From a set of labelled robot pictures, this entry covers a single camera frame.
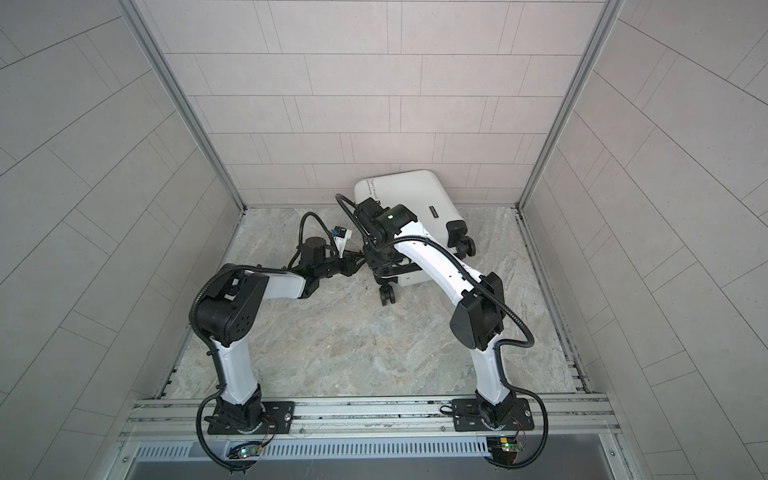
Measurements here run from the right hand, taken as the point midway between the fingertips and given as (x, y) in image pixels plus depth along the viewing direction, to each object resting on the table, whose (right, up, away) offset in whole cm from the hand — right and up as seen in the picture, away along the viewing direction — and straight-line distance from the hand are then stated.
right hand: (378, 263), depth 82 cm
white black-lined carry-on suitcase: (+14, +21, +14) cm, 28 cm away
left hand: (-3, +2, +11) cm, 12 cm away
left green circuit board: (-27, -39, -18) cm, 51 cm away
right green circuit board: (+32, -40, -15) cm, 53 cm away
